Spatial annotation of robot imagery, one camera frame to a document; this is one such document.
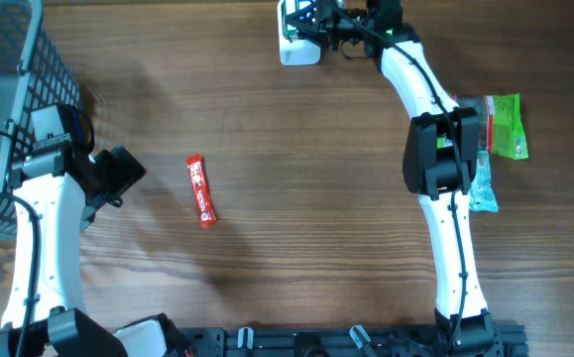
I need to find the red candy bar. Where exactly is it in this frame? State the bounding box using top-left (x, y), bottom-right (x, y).
top-left (186, 153), bottom-right (217, 228)

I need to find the green snack bag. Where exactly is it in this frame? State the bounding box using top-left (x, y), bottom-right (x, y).
top-left (448, 92), bottom-right (528, 160)

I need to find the teal tissue pack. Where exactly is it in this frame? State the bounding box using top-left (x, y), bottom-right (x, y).
top-left (469, 151), bottom-right (499, 213)

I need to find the dark green gum pack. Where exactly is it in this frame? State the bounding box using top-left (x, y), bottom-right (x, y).
top-left (283, 0), bottom-right (317, 42)

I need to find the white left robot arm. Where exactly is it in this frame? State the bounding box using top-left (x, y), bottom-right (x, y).
top-left (0, 144), bottom-right (192, 356)

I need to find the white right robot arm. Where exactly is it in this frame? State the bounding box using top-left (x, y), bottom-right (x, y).
top-left (277, 0), bottom-right (496, 356)

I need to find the white barcode scanner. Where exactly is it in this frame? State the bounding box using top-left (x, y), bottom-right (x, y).
top-left (277, 0), bottom-right (321, 66)

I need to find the dark grey mesh basket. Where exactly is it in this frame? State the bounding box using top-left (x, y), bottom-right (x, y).
top-left (0, 0), bottom-right (81, 241)

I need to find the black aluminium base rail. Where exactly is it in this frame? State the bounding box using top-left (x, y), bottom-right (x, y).
top-left (87, 321), bottom-right (530, 357)

